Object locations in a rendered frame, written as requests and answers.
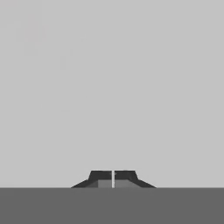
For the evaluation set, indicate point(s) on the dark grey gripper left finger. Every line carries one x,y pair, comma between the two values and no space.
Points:
99,176

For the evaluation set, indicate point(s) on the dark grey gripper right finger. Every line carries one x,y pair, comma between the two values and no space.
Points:
125,176

